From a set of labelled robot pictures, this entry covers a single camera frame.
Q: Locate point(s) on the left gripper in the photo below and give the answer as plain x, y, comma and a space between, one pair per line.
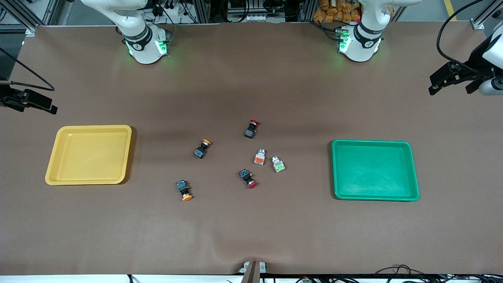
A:
472, 70

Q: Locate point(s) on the white button with orange face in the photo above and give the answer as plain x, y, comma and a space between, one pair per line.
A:
259, 158

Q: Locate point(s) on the yellow plastic tray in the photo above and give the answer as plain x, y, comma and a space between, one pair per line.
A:
90, 157

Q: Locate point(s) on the red push button switch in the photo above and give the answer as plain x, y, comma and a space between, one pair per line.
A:
250, 131
245, 175

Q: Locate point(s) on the brown table cover mat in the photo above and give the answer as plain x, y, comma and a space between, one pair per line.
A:
251, 228

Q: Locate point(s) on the yellow push button switch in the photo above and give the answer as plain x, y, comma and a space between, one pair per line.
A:
182, 186
201, 151

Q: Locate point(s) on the orange bagged items pile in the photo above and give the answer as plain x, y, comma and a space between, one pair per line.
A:
338, 15

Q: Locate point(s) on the white power strip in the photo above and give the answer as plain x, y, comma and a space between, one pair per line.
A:
173, 10

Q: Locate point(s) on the long white socket strip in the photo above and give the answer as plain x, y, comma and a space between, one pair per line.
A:
251, 17

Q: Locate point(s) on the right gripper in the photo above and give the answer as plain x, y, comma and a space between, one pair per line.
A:
7, 97

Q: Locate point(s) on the green plastic tray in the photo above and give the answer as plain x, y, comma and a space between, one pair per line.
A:
373, 173

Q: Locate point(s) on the metal table clamp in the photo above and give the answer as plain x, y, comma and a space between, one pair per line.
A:
251, 273

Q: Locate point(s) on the white button with green face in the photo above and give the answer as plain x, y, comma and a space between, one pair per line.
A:
278, 166

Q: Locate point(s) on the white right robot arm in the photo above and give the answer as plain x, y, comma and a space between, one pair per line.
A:
143, 53

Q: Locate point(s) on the aluminium frame post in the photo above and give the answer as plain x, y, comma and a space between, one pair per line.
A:
477, 24
29, 28

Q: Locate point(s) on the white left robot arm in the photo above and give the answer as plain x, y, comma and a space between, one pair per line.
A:
361, 51

